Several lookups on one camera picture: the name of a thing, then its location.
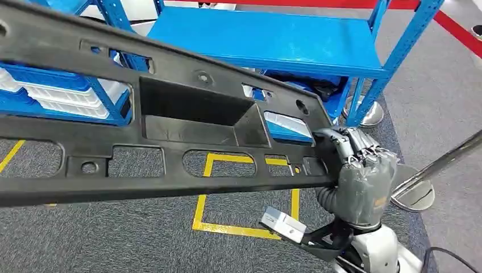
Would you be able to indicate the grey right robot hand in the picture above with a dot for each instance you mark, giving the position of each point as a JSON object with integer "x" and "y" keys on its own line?
{"x": 361, "y": 192}

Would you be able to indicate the white ribbed foam tray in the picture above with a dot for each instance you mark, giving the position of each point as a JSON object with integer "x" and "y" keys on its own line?
{"x": 67, "y": 98}

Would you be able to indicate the small black plastic part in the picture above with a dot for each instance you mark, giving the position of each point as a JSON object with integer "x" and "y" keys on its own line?
{"x": 320, "y": 86}

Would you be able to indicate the yellow floor tape square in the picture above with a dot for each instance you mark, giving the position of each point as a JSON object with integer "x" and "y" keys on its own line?
{"x": 233, "y": 228}

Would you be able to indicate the chrome stanchion with round base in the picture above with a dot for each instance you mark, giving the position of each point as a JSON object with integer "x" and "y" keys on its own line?
{"x": 414, "y": 196}
{"x": 371, "y": 113}

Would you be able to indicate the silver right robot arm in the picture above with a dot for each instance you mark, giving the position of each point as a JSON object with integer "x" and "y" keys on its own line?
{"x": 376, "y": 252}

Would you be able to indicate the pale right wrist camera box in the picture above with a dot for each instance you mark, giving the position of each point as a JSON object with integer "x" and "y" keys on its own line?
{"x": 282, "y": 224}

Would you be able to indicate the long black plastic panel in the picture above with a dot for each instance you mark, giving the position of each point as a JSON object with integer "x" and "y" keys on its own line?
{"x": 113, "y": 188}

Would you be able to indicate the blue metal shelf rack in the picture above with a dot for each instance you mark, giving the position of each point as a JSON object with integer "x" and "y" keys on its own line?
{"x": 113, "y": 22}
{"x": 263, "y": 41}

